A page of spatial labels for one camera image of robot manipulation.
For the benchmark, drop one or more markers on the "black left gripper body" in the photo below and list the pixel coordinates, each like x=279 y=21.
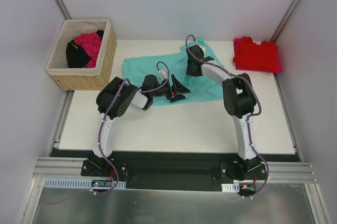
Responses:
x=171 y=90

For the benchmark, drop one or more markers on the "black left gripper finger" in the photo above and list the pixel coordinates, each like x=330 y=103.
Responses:
x=176 y=98
x=177 y=87

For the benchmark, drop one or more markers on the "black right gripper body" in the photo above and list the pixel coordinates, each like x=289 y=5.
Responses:
x=192 y=67

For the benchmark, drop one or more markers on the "red t shirt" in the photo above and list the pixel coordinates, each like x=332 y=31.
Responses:
x=256 y=55

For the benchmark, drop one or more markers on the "wicker basket with liner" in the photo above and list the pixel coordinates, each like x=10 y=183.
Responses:
x=82 y=78

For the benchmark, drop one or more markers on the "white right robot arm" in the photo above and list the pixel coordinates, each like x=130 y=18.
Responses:
x=239 y=100

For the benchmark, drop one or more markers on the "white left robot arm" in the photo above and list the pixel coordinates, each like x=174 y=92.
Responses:
x=113 y=102

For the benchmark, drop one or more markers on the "magenta t shirt in basket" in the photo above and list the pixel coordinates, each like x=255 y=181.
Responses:
x=91 y=43

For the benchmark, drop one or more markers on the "black t shirt in basket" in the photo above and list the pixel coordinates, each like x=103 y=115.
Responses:
x=76 y=56

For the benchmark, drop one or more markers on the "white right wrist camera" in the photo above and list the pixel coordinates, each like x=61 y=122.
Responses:
x=203 y=48

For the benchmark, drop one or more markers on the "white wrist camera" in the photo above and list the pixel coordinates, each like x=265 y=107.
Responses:
x=164 y=73
x=203 y=48

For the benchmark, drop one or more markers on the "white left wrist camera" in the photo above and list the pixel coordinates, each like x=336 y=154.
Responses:
x=164 y=73

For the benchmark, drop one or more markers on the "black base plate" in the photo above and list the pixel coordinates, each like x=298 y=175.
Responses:
x=174 y=170

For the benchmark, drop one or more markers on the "right white cable duct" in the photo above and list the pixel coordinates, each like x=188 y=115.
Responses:
x=234 y=187

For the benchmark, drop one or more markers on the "white cable duct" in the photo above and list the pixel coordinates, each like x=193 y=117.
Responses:
x=69 y=183
x=234 y=187

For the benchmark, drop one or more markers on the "left white cable duct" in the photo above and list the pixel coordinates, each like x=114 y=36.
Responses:
x=69 y=183

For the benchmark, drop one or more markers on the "right aluminium frame post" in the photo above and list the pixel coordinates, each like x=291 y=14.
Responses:
x=285 y=19

